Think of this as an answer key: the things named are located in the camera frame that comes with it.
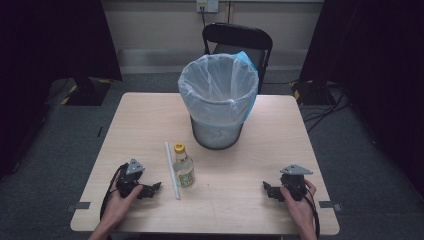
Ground black floor cables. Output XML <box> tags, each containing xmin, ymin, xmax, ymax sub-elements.
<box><xmin>300</xmin><ymin>87</ymin><xmax>352</xmax><ymax>134</ymax></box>

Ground white plastic tube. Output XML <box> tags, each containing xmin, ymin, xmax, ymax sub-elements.
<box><xmin>164</xmin><ymin>141</ymin><xmax>182</xmax><ymax>201</ymax></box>

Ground right hand-held gripper black cable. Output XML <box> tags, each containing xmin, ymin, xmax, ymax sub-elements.
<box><xmin>302</xmin><ymin>185</ymin><xmax>321</xmax><ymax>240</ymax></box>

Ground grey tape strip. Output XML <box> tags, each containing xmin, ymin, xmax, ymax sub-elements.
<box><xmin>65</xmin><ymin>201</ymin><xmax>92</xmax><ymax>214</ymax></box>
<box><xmin>318</xmin><ymin>200</ymin><xmax>343</xmax><ymax>212</ymax></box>

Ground person's left hand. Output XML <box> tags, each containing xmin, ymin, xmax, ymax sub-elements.
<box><xmin>99</xmin><ymin>173</ymin><xmax>145</xmax><ymax>231</ymax></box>

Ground black power cord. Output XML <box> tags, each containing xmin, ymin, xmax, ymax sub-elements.
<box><xmin>199</xmin><ymin>5</ymin><xmax>210</xmax><ymax>30</ymax></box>

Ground white translucent trash bag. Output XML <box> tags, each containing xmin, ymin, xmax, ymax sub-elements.
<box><xmin>177</xmin><ymin>53</ymin><xmax>260</xmax><ymax>128</ymax></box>

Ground hand-held gripper black cable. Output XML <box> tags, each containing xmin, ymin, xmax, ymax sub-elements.
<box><xmin>302</xmin><ymin>185</ymin><xmax>321</xmax><ymax>240</ymax></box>
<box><xmin>99</xmin><ymin>162</ymin><xmax>130</xmax><ymax>221</ymax></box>

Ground black stand base striped tape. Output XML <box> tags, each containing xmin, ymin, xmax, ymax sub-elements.
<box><xmin>289</xmin><ymin>79</ymin><xmax>336</xmax><ymax>107</ymax></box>
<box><xmin>60</xmin><ymin>75</ymin><xmax>113</xmax><ymax>107</ymax></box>

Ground white wall outlet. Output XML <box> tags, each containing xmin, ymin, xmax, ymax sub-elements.
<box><xmin>195</xmin><ymin>0</ymin><xmax>220</xmax><ymax>14</ymax></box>

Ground blue plastic bag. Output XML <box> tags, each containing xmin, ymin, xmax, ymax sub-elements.
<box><xmin>234</xmin><ymin>50</ymin><xmax>260</xmax><ymax>123</ymax></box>

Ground clear bottle with yellow cap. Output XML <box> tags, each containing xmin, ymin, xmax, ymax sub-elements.
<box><xmin>173</xmin><ymin>142</ymin><xmax>196</xmax><ymax>189</ymax></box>

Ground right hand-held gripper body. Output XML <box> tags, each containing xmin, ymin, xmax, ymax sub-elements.
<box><xmin>279</xmin><ymin>163</ymin><xmax>314</xmax><ymax>202</ymax></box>

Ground black folding chair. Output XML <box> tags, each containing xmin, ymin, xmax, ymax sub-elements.
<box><xmin>201</xmin><ymin>22</ymin><xmax>274</xmax><ymax>95</ymax></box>

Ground black mesh trash can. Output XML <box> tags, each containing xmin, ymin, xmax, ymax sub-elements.
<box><xmin>189</xmin><ymin>114</ymin><xmax>245</xmax><ymax>151</ymax></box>

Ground left hand-held gripper black cable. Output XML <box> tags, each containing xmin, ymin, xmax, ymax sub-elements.
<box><xmin>99</xmin><ymin>162</ymin><xmax>130</xmax><ymax>221</ymax></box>

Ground person's right hand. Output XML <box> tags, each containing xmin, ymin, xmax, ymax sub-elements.
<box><xmin>279</xmin><ymin>179</ymin><xmax>318</xmax><ymax>232</ymax></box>

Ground dark curtain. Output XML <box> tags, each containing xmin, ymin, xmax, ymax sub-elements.
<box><xmin>0</xmin><ymin>0</ymin><xmax>123</xmax><ymax>179</ymax></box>
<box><xmin>299</xmin><ymin>0</ymin><xmax>424</xmax><ymax>198</ymax></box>

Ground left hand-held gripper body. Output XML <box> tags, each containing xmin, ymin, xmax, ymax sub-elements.
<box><xmin>115</xmin><ymin>158</ymin><xmax>146</xmax><ymax>200</ymax></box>

